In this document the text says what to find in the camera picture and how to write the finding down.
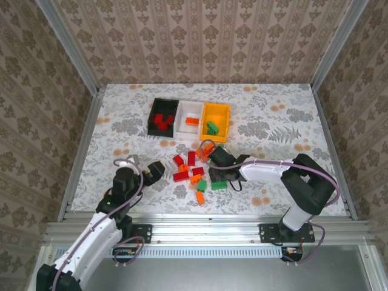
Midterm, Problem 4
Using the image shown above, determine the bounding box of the white plastic bin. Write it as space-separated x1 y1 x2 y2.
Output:
175 99 206 141

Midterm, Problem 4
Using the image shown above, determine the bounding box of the floral patterned table cover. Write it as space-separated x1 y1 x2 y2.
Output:
71 83 349 216

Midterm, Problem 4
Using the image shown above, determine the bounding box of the yellow plastic bin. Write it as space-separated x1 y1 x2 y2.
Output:
199 102 231 142

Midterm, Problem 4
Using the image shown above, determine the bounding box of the black plastic bin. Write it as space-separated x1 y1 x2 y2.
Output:
147 97 180 138

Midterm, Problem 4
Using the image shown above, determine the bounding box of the grey metal base panel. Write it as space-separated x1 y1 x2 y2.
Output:
39 245 380 291

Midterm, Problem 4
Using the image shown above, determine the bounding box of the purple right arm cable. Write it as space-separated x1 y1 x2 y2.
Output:
198 139 340 267

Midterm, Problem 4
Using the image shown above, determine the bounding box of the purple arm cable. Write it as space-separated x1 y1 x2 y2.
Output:
198 139 340 267
50 157 146 291

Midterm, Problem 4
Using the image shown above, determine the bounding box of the aluminium table side rail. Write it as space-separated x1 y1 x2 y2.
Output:
57 87 107 222
312 87 359 221

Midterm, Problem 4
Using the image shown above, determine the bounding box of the aluminium horizontal frame rail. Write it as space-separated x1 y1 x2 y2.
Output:
44 212 375 246

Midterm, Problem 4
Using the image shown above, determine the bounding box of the black connector box with wires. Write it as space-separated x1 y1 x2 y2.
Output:
113 247 137 264
281 246 304 262

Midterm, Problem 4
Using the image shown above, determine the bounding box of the white slotted cable duct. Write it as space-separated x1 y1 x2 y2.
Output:
56 246 284 259

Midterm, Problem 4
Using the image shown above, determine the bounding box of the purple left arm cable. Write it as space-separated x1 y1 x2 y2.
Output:
50 157 146 291

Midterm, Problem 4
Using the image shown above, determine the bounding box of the aluminium vertical frame post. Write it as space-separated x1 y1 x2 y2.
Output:
35 0 102 96
310 0 369 92

